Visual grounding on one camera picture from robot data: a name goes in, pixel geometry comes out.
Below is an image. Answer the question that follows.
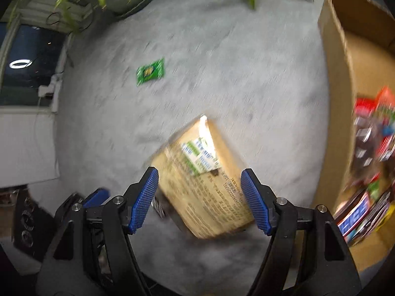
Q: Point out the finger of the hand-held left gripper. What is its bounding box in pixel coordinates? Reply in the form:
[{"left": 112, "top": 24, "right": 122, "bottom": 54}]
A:
[
  {"left": 54, "top": 192, "right": 83, "bottom": 220},
  {"left": 82, "top": 187, "right": 111, "bottom": 209}
]

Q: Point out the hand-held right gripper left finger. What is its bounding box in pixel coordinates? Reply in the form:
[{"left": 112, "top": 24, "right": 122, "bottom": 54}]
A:
[{"left": 36, "top": 166, "right": 160, "bottom": 296}]

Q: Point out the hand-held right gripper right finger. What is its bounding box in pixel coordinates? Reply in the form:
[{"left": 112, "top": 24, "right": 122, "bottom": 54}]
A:
[{"left": 240, "top": 168, "right": 362, "bottom": 296}]

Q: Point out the large tan snack bag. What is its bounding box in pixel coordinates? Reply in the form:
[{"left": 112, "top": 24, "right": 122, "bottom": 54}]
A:
[{"left": 150, "top": 115, "right": 256, "bottom": 239}]

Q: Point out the cardboard box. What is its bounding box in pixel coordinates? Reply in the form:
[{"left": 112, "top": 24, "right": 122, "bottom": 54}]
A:
[{"left": 318, "top": 0, "right": 395, "bottom": 272}]

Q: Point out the red and brown snack bag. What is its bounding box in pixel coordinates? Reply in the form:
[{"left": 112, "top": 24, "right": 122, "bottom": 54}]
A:
[{"left": 353, "top": 97, "right": 387, "bottom": 174}]

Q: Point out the white charger plug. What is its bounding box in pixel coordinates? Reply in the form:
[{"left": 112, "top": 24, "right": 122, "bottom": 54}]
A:
[{"left": 38, "top": 74, "right": 63, "bottom": 113}]

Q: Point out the dark window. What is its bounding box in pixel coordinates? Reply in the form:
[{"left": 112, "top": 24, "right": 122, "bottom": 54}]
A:
[{"left": 0, "top": 21, "right": 67, "bottom": 107}]

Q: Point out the dark green snack packet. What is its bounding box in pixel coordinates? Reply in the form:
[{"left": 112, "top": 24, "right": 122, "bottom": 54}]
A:
[{"left": 136, "top": 57, "right": 165, "bottom": 86}]

